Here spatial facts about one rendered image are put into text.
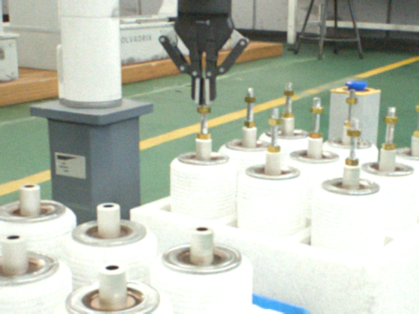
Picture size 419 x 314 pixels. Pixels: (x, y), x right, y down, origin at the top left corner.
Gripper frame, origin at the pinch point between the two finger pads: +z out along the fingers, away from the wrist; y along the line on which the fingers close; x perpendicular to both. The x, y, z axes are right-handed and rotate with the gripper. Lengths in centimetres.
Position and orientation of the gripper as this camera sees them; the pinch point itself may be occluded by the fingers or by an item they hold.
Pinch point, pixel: (203, 90)
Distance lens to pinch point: 105.6
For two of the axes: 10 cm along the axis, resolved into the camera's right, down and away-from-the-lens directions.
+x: -1.3, 2.8, -9.5
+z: -0.3, 9.6, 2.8
